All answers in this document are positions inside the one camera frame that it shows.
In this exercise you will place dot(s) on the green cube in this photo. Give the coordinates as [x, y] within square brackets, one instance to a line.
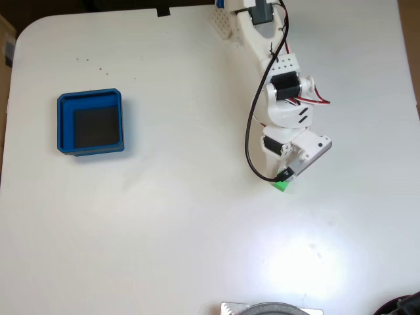
[281, 187]

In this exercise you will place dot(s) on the blue square box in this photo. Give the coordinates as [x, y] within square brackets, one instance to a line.
[65, 124]

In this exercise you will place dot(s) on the dark round base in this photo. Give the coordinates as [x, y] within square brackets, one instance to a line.
[407, 306]
[275, 310]

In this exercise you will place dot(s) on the silver metal plate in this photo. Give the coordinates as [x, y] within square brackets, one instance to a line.
[229, 309]

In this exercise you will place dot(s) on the black table edge clip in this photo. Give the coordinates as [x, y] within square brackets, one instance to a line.
[163, 12]

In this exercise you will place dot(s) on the silver camera box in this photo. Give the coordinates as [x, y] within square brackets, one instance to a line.
[311, 147]

